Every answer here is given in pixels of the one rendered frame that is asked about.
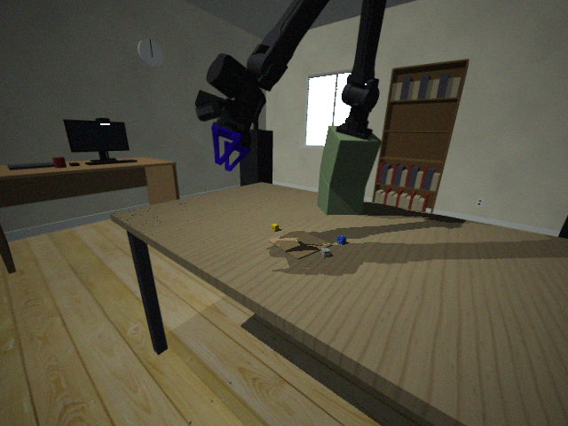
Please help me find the tan mat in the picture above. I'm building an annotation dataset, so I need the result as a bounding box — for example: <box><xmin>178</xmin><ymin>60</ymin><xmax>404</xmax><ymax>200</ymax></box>
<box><xmin>268</xmin><ymin>230</ymin><xmax>332</xmax><ymax>259</ymax></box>

